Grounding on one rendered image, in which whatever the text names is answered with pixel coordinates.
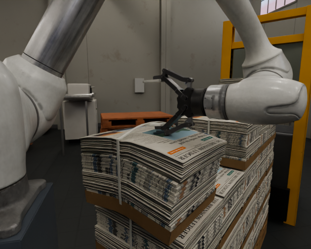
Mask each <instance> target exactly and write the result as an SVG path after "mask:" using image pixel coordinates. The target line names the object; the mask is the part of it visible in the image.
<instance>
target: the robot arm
mask: <svg viewBox="0 0 311 249"><path fill-rule="evenodd" d="M104 1H105V0H51V2H50V4H49V6H48V8H47V9H46V11H45V13H44V15H43V17H42V18H41V20H40V22H39V24H38V26H37V28H36V29H35V31H34V33H33V35H32V37H31V39H30V40H29V42H28V44H27V46H26V48H25V50H24V51H23V53H22V55H19V54H17V55H14V56H11V57H8V58H6V59H4V61H3V62H1V61H0V239H6V238H9V237H12V236H14V235H16V234H17V233H18V232H19V231H20V230H21V228H22V220H23V218H24V217H25V215H26V214H27V212H28V210H29V209H30V207H31V206H32V204H33V202H34V201H35V199H36V198H37V196H38V194H39V193H40V192H41V191H42V190H43V189H45V188H46V180H44V179H33V180H28V177H27V173H26V152H27V150H28V148H29V145H30V143H32V142H34V141H35V140H37V139H38V138H40V137H41V136H42V135H43V134H45V133H46V132H47V131H48V130H49V129H50V127H51V126H52V125H53V123H54V121H55V119H56V116H57V113H58V111H59V108H60V106H61V103H62V101H63V99H64V97H65V95H66V92H67V86H66V82H65V79H64V78H62V76H63V75H64V73H65V71H66V69H67V67H68V66H69V64H70V62H71V60H72V58H73V57H74V55H75V53H76V51H77V49H78V48H79V46H80V44H81V42H82V40H83V39H84V37H85V35H86V33H87V31H88V30H89V28H90V26H91V24H92V23H93V21H94V19H95V17H96V15H97V14H98V12H99V10H100V8H101V6H102V5H103V3H104ZM215 1H216V2H217V4H218V5H219V6H220V8H221V9H222V11H223V12H224V13H225V15H226V16H227V17H228V19H229V20H230V22H231V23H232V24H233V26H234V27H235V29H236V30H237V32H238V34H239V35H240V37H241V40H242V42H243V45H244V48H245V54H246V55H245V60H244V62H243V64H242V70H243V79H242V80H241V81H240V82H238V83H233V84H220V85H210V86H209V87H208V88H197V89H194V88H192V82H194V78H186V77H184V76H182V75H180V74H178V73H176V72H174V71H172V70H169V69H162V75H159V76H153V80H146V81H143V83H159V82H165V83H167V84H168V85H169V86H170V87H171V88H172V89H173V90H174V91H175V93H176V94H177V95H178V97H177V102H178V104H177V108H178V110H179V111H178V112H176V113H175V115H174V116H173V117H172V118H171V119H170V120H169V121H168V122H166V123H152V124H147V125H145V126H154V127H155V129H161V130H164V135H165V136H167V135H170V134H173V133H175V132H177V131H179V130H181V129H183V128H185V127H191V126H194V125H195V123H194V122H193V116H205V117H208V118H209V119H218V120H232V121H237V122H240V123H244V124H253V125H277V124H285V123H290V122H295V121H298V120H300V119H301V118H302V116H303V114H304V112H305V110H306V106H307V100H308V95H307V88H306V85H305V84H304V83H301V82H298V81H295V80H292V79H293V71H292V67H291V65H290V63H289V61H288V60H287V58H286V57H285V55H284V53H283V51H282V49H279V48H276V47H274V46H273V45H272V44H271V43H270V41H269V40H268V38H267V36H266V33H265V31H264V29H263V27H262V25H261V23H260V21H259V19H258V17H257V15H256V13H255V11H254V9H253V7H252V5H251V3H250V1H249V0H215ZM169 76H171V77H173V78H175V79H177V80H180V81H182V82H184V84H185V85H187V88H186V89H185V90H184V89H183V88H181V87H180V86H178V85H177V84H176V83H175V82H174V81H173V80H172V79H171V78H170V77H169ZM183 115H185V116H186V117H188V119H187V120H185V123H183V124H180V125H178V126H176V127H174V128H172V129H169V128H170V127H171V126H172V125H173V124H175V123H176V122H177V121H178V120H179V119H180V118H181V117H182V116H183Z"/></svg>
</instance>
